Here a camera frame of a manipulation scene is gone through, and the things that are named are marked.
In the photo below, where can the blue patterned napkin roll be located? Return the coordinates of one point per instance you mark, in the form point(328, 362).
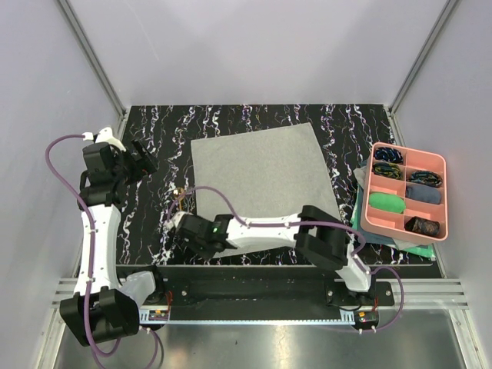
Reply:
point(388, 154)

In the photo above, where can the dark brown napkin roll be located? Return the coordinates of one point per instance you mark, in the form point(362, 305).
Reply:
point(422, 226)

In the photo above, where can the black marble pattern mat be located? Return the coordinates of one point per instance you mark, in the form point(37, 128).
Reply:
point(344, 133)

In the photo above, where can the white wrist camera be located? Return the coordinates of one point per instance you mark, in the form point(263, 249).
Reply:
point(173, 223)
point(105, 135)

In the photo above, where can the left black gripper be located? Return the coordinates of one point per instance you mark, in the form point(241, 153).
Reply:
point(145, 165)

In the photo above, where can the green napkin roll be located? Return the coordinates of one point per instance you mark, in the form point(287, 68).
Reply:
point(387, 202)

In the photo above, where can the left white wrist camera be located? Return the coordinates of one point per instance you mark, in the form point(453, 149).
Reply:
point(105, 135)

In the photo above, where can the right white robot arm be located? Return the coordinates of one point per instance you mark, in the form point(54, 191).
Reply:
point(316, 235)

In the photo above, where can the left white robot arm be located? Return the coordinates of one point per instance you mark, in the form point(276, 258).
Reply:
point(102, 308)

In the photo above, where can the pink divided tray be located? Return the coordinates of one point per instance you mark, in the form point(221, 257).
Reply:
point(390, 224)

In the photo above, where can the blue-orange patterned napkin roll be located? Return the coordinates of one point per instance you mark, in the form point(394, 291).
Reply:
point(427, 178)

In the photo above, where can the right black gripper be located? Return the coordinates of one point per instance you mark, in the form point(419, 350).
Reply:
point(206, 255)

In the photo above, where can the grey cloth napkin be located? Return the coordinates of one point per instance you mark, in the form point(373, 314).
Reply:
point(263, 174)

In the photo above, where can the grey-blue folded napkin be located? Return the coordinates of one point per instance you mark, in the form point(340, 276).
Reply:
point(422, 193)

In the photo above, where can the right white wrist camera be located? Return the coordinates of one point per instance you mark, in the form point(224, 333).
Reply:
point(173, 223)

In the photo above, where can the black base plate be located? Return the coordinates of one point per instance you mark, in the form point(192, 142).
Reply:
point(245, 294)

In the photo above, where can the gold spoon green handle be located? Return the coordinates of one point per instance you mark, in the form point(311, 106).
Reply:
point(179, 194)

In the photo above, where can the stack of coloured cloths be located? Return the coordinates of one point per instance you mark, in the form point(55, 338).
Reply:
point(425, 251)

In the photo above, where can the yellow patterned napkin roll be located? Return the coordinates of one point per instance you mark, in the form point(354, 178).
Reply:
point(387, 170)

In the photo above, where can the silver fork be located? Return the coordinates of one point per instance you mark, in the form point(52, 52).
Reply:
point(187, 195)

